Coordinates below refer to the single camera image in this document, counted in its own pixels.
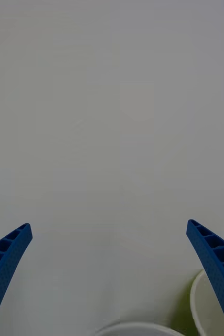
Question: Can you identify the yellow-green plastic waste bin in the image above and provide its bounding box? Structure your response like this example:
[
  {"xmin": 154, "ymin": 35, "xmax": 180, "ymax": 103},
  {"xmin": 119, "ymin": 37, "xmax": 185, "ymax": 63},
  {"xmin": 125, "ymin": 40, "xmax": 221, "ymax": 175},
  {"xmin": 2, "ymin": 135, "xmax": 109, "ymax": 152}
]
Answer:
[{"xmin": 169, "ymin": 268, "xmax": 224, "ymax": 336}]

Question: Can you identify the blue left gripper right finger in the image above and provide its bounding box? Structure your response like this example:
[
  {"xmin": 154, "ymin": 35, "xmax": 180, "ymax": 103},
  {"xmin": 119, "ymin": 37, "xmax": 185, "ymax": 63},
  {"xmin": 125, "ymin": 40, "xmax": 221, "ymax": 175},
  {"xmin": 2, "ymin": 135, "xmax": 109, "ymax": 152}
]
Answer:
[{"xmin": 186, "ymin": 218, "xmax": 224, "ymax": 336}]

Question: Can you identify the grey plastic waste bin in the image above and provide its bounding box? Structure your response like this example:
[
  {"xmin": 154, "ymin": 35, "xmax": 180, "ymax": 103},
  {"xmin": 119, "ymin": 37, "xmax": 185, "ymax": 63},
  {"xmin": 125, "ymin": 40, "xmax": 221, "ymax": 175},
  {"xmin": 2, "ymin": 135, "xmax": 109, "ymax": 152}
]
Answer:
[{"xmin": 94, "ymin": 322, "xmax": 187, "ymax": 336}]

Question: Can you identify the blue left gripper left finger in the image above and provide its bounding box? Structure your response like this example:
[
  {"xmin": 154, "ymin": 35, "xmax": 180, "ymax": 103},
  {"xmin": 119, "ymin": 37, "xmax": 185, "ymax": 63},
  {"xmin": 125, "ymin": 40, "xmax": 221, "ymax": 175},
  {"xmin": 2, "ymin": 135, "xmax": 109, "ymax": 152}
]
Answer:
[{"xmin": 0, "ymin": 223, "xmax": 34, "ymax": 336}]

